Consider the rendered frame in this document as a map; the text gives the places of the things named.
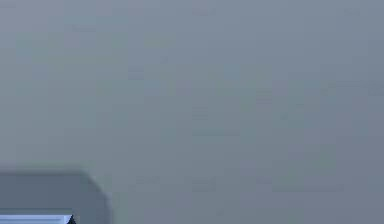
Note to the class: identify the white table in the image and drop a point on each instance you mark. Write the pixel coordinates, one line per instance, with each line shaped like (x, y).
(33, 219)

